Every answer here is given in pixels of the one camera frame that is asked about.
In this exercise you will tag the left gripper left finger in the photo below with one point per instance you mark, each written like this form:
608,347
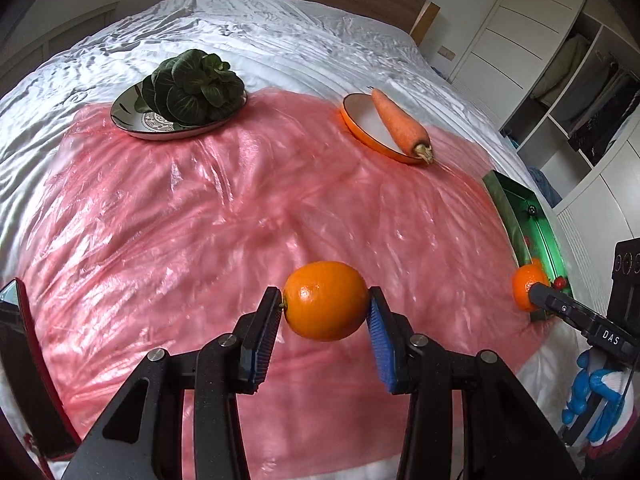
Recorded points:
257,332

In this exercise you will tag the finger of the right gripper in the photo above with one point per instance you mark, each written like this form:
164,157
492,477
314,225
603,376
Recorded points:
571,312

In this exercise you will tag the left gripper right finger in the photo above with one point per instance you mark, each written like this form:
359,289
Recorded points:
389,333

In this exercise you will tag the orange fruit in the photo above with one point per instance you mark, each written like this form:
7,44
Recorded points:
523,279
325,301

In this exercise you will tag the red apple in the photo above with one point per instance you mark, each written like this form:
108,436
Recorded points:
560,283

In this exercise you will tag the right hand blue glove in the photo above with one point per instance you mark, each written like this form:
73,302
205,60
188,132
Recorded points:
601,404

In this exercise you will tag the green metal tray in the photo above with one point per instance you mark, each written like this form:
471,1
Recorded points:
530,237

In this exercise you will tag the blue cloth on floor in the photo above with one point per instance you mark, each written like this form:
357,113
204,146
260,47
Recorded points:
545,187

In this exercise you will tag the pink plastic sheet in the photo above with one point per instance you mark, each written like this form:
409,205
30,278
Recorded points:
138,245

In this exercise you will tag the orange carrot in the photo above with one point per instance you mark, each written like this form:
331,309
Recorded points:
409,135

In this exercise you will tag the hanging dark clothes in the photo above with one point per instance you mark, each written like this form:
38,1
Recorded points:
589,89

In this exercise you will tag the white wardrobe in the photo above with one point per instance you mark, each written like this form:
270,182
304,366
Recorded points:
515,45

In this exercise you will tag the orange rimmed white plate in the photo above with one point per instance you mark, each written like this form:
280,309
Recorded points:
362,121

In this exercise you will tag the smartphone in red case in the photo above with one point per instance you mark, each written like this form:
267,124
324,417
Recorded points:
49,429

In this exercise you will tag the dark patterned plate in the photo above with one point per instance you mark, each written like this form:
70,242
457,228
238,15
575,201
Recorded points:
130,113

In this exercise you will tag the green leafy vegetable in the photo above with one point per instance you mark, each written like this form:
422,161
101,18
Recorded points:
193,89

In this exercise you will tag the white bed sheet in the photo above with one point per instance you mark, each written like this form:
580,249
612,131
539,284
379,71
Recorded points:
284,45

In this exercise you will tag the wall socket right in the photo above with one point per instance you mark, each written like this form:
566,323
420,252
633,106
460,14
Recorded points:
446,53

